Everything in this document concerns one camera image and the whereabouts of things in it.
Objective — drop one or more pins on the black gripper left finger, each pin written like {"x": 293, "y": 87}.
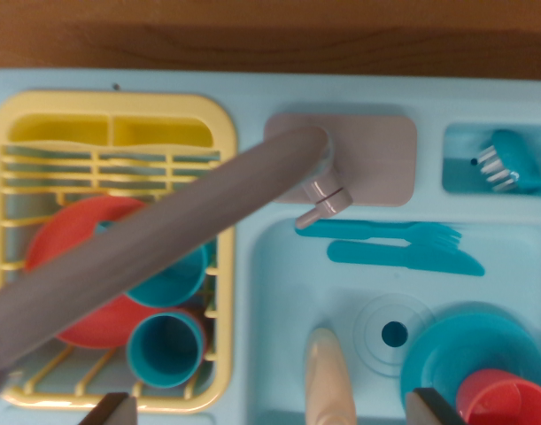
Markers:
{"x": 115, "y": 411}

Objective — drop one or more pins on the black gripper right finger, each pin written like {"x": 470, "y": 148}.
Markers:
{"x": 429, "y": 409}

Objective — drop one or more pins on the cream toy detergent bottle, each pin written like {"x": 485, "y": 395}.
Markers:
{"x": 330, "y": 385}

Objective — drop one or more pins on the light blue toy sink unit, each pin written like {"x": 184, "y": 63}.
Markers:
{"x": 261, "y": 93}

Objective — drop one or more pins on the teal plastic plate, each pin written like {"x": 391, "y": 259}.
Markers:
{"x": 438, "y": 363}

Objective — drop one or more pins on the teal plastic cup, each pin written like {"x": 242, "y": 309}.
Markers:
{"x": 164, "y": 354}

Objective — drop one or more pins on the red cup under teal cup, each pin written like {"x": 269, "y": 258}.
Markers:
{"x": 203, "y": 327}

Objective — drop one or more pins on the teal plastic knife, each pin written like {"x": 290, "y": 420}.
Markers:
{"x": 385, "y": 257}

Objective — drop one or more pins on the grey toy faucet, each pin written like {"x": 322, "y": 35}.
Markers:
{"x": 141, "y": 248}

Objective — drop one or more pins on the red plastic plate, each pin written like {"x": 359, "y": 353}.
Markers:
{"x": 66, "y": 234}

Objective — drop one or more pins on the teal plastic fork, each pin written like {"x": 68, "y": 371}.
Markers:
{"x": 341, "y": 230}

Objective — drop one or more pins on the teal dish brush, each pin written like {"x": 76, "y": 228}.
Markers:
{"x": 513, "y": 150}

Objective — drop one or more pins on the yellow plastic dish rack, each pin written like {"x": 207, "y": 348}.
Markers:
{"x": 119, "y": 104}

